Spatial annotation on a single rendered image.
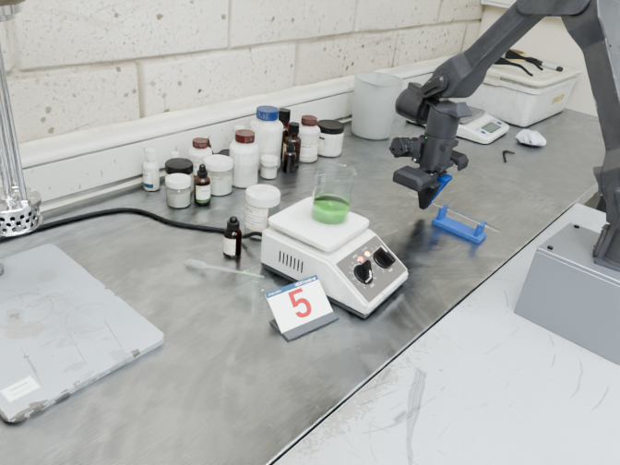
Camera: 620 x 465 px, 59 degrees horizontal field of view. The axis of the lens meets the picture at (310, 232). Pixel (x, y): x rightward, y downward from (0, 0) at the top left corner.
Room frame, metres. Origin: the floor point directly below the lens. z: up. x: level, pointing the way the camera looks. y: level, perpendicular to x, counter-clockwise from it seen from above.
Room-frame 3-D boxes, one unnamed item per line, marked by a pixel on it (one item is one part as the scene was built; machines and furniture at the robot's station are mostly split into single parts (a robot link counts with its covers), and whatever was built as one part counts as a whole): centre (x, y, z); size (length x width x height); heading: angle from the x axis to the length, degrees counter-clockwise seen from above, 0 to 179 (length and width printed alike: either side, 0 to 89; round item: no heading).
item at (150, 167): (0.96, 0.32, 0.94); 0.03 x 0.03 x 0.08
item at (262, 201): (0.84, 0.09, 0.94); 0.06 x 0.06 x 0.08
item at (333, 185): (0.76, -0.03, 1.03); 0.07 x 0.06 x 0.08; 139
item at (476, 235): (0.93, -0.28, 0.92); 0.10 x 0.03 x 0.04; 52
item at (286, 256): (0.74, -0.03, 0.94); 0.22 x 0.13 x 0.08; 57
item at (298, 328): (0.62, 0.00, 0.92); 0.09 x 0.06 x 0.04; 131
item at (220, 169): (0.99, 0.19, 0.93); 0.06 x 0.06 x 0.07
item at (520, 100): (1.85, -0.61, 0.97); 0.37 x 0.31 x 0.14; 140
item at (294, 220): (0.75, -0.01, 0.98); 0.12 x 0.12 x 0.01; 57
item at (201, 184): (0.93, 0.21, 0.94); 0.03 x 0.03 x 0.08
